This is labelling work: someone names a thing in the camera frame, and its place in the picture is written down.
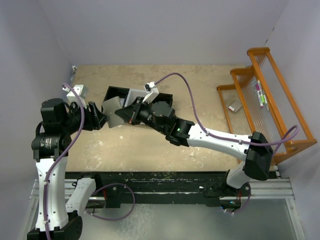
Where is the pink marker pen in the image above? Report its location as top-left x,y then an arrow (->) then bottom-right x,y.
255,80 -> 262,100

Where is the green marker pen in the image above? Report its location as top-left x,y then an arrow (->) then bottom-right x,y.
259,93 -> 270,112

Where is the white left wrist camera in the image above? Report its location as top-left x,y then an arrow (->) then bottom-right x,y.
62,84 -> 89,102

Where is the orange wooden rack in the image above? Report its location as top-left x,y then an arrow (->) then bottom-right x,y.
216,47 -> 317,165

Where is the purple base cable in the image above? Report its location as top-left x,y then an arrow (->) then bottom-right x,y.
221,182 -> 252,216
83,182 -> 136,221

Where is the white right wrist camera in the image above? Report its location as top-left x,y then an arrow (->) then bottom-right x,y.
142,81 -> 159,104

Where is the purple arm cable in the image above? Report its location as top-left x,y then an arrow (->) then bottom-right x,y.
43,82 -> 87,240
154,72 -> 300,147

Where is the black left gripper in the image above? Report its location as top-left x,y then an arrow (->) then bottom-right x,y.
62,100 -> 109,134

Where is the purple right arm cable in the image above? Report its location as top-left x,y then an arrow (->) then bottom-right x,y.
154,72 -> 300,147

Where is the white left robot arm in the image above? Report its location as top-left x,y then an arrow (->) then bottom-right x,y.
27,98 -> 108,240

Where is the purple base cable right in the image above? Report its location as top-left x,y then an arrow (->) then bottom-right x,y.
221,182 -> 252,216

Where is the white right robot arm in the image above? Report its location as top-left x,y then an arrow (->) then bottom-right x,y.
114,97 -> 273,196

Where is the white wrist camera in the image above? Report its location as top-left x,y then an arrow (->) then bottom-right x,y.
142,81 -> 159,104
62,84 -> 89,102

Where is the black bin with gold cards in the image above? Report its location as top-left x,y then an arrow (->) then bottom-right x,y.
153,92 -> 173,107

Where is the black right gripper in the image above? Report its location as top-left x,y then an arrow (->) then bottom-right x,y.
116,97 -> 167,135

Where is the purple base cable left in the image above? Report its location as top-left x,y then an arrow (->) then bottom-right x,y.
83,182 -> 136,221

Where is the grey card holder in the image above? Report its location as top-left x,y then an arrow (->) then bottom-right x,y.
102,96 -> 125,129

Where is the silver cards stack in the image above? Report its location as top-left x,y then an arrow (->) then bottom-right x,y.
120,98 -> 126,107

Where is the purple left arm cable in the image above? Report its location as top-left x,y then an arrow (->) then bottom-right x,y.
43,82 -> 87,240

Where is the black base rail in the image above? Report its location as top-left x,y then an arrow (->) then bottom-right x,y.
65,171 -> 251,209

